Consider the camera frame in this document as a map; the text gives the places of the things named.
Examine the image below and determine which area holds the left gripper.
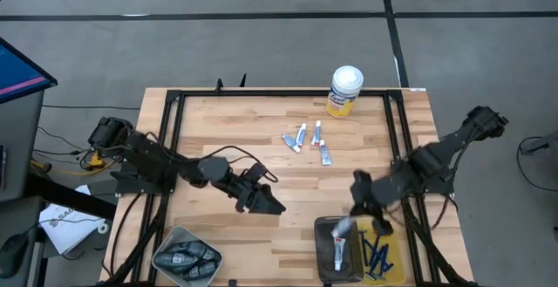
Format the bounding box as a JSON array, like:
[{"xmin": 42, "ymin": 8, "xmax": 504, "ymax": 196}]
[{"xmin": 220, "ymin": 174, "xmax": 288, "ymax": 216}]

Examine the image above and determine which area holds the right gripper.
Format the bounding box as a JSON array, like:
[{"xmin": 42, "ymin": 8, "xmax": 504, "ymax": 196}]
[{"xmin": 348, "ymin": 168, "xmax": 395, "ymax": 237}]

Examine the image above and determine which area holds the blue disposable razor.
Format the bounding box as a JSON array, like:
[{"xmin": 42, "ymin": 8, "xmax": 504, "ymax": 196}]
[
  {"xmin": 368, "ymin": 233, "xmax": 381, "ymax": 264},
  {"xmin": 368, "ymin": 251, "xmax": 384, "ymax": 279},
  {"xmin": 373, "ymin": 243, "xmax": 391, "ymax": 275},
  {"xmin": 364, "ymin": 258, "xmax": 396, "ymax": 282},
  {"xmin": 357, "ymin": 229, "xmax": 371, "ymax": 268}
]

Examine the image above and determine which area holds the small white toothpaste tube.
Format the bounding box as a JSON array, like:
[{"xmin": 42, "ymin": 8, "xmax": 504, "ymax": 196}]
[
  {"xmin": 330, "ymin": 215, "xmax": 357, "ymax": 240},
  {"xmin": 310, "ymin": 120, "xmax": 323, "ymax": 147},
  {"xmin": 295, "ymin": 122, "xmax": 308, "ymax": 149},
  {"xmin": 281, "ymin": 133, "xmax": 303, "ymax": 154},
  {"xmin": 332, "ymin": 236, "xmax": 348, "ymax": 273},
  {"xmin": 318, "ymin": 139, "xmax": 334, "ymax": 167}
]

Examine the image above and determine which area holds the grey body wash bottle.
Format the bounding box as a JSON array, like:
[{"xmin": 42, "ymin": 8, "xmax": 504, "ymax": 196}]
[
  {"xmin": 153, "ymin": 251, "xmax": 201, "ymax": 273},
  {"xmin": 180, "ymin": 260, "xmax": 220, "ymax": 283},
  {"xmin": 167, "ymin": 239, "xmax": 221, "ymax": 263}
]

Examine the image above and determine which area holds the yellow sheet with blue screws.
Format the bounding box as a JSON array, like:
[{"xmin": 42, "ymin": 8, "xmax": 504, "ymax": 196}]
[{"xmin": 353, "ymin": 215, "xmax": 408, "ymax": 287}]

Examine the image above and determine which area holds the light grey plastic bin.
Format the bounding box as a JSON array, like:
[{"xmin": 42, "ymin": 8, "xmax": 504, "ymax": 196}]
[{"xmin": 150, "ymin": 224, "xmax": 225, "ymax": 287}]

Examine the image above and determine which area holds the Lysol wipes canister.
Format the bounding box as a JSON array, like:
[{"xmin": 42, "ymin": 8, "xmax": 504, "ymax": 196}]
[{"xmin": 325, "ymin": 65, "xmax": 365, "ymax": 120}]

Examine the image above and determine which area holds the black metal beam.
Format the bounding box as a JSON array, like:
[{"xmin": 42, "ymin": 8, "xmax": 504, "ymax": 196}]
[{"xmin": 24, "ymin": 171, "xmax": 118, "ymax": 222}]

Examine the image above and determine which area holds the white paper booklet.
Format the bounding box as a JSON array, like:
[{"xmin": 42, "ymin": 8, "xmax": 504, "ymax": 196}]
[{"xmin": 37, "ymin": 184, "xmax": 109, "ymax": 256}]

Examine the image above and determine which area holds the black computer mouse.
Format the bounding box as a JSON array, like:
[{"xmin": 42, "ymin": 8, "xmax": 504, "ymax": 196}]
[{"xmin": 0, "ymin": 231, "xmax": 31, "ymax": 280}]

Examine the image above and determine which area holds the computer monitor with blue screen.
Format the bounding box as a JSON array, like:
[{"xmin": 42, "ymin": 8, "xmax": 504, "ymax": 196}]
[{"xmin": 0, "ymin": 37, "xmax": 59, "ymax": 106}]

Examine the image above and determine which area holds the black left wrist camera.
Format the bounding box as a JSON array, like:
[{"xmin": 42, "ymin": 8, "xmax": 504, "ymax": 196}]
[{"xmin": 242, "ymin": 161, "xmax": 268, "ymax": 184}]

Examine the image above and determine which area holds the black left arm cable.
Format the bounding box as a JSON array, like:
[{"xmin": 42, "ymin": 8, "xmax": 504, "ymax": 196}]
[{"xmin": 146, "ymin": 130, "xmax": 280, "ymax": 184}]

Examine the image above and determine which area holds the black aluminium table frame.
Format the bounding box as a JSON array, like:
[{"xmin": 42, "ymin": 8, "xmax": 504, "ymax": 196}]
[{"xmin": 100, "ymin": 87, "xmax": 477, "ymax": 287}]

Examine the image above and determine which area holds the yellow cable plug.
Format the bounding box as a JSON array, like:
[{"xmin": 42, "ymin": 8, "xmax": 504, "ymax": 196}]
[{"xmin": 85, "ymin": 149, "xmax": 108, "ymax": 171}]

